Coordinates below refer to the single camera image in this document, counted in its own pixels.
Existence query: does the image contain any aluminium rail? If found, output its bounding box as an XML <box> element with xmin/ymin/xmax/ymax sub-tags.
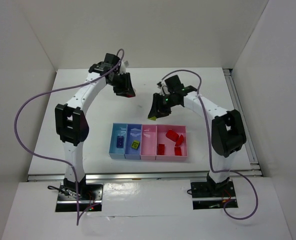
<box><xmin>222</xmin><ymin>68</ymin><xmax>261</xmax><ymax>172</ymax></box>
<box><xmin>26</xmin><ymin>169</ymin><xmax>264</xmax><ymax>183</ymax></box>

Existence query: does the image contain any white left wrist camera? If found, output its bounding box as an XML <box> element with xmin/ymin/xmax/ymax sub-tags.
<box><xmin>118</xmin><ymin>60</ymin><xmax>129</xmax><ymax>74</ymax></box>

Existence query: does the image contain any narrow pink container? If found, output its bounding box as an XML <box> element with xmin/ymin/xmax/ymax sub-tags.
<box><xmin>140</xmin><ymin>124</ymin><xmax>157</xmax><ymax>161</ymax></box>

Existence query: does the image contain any red rectangular lego brick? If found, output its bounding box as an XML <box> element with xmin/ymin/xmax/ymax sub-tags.
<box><xmin>157</xmin><ymin>143</ymin><xmax>165</xmax><ymax>156</ymax></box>

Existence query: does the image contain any light blue container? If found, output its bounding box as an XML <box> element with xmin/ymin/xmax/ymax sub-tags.
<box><xmin>109</xmin><ymin>123</ymin><xmax>128</xmax><ymax>160</ymax></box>

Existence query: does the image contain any red rounded lego brick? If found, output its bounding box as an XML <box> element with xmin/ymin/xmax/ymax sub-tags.
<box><xmin>165</xmin><ymin>129</ymin><xmax>179</xmax><ymax>142</ymax></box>

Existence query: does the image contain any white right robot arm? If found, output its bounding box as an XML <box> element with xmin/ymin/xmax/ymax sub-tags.
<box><xmin>148</xmin><ymin>75</ymin><xmax>247</xmax><ymax>196</ymax></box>

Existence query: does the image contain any aluminium right rail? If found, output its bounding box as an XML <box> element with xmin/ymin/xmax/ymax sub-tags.
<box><xmin>222</xmin><ymin>68</ymin><xmax>261</xmax><ymax>172</ymax></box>

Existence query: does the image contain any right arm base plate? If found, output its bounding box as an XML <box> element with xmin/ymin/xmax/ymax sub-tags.
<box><xmin>186</xmin><ymin>181</ymin><xmax>238</xmax><ymax>210</ymax></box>

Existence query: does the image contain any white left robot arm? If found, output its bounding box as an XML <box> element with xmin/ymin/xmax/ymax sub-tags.
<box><xmin>54</xmin><ymin>53</ymin><xmax>136</xmax><ymax>196</ymax></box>

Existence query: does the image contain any red arched lego cap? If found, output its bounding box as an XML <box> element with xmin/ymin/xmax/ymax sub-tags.
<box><xmin>175</xmin><ymin>134</ymin><xmax>185</xmax><ymax>147</ymax></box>

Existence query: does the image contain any red curved lego brick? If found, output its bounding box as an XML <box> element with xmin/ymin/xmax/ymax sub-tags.
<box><xmin>174</xmin><ymin>146</ymin><xmax>183</xmax><ymax>156</ymax></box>

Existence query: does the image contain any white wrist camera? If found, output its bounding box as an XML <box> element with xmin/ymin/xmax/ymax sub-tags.
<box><xmin>157</xmin><ymin>81</ymin><xmax>170</xmax><ymax>96</ymax></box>
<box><xmin>118</xmin><ymin>60</ymin><xmax>129</xmax><ymax>74</ymax></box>

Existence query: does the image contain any dark blue container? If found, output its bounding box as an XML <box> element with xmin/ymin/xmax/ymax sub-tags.
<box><xmin>124</xmin><ymin>124</ymin><xmax>142</xmax><ymax>160</ymax></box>

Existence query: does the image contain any red green white lego stack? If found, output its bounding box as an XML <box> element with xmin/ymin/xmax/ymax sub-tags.
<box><xmin>124</xmin><ymin>92</ymin><xmax>136</xmax><ymax>98</ymax></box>

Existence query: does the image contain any wide pink container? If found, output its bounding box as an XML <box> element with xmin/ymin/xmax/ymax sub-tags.
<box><xmin>156</xmin><ymin>124</ymin><xmax>188</xmax><ymax>162</ymax></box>

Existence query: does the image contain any purple lego brick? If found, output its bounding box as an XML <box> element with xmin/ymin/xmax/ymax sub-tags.
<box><xmin>116</xmin><ymin>135</ymin><xmax>125</xmax><ymax>149</ymax></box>

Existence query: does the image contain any green square lego brick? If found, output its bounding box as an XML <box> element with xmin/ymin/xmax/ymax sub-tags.
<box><xmin>148</xmin><ymin>116</ymin><xmax>157</xmax><ymax>121</ymax></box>

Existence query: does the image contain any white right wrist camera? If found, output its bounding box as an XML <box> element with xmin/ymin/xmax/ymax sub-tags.
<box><xmin>157</xmin><ymin>81</ymin><xmax>170</xmax><ymax>96</ymax></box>

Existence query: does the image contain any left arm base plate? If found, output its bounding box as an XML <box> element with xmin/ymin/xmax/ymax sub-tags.
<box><xmin>47</xmin><ymin>184</ymin><xmax>104</xmax><ymax>213</ymax></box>

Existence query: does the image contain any lime green lego brick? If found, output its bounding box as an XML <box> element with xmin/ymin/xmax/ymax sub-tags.
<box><xmin>130</xmin><ymin>140</ymin><xmax>140</xmax><ymax>150</ymax></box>

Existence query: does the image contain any aluminium front rail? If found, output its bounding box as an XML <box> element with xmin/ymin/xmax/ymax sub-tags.
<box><xmin>26</xmin><ymin>169</ymin><xmax>264</xmax><ymax>183</ymax></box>

